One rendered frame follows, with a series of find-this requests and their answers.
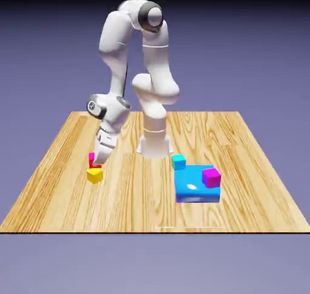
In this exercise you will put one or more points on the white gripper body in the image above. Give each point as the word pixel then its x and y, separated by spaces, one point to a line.
pixel 104 147

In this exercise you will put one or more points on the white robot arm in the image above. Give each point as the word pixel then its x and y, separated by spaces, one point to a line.
pixel 155 64

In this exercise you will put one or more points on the small red cube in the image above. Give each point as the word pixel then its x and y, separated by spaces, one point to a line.
pixel 91 159

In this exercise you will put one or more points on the small yellow cube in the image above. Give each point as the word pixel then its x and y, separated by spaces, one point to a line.
pixel 95 175

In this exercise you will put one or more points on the small cyan cube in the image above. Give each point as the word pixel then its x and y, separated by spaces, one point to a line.
pixel 179 161

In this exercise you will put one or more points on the small magenta cube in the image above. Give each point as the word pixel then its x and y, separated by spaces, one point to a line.
pixel 211 178

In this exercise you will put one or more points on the large blue box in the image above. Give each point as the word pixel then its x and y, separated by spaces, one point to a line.
pixel 191 185

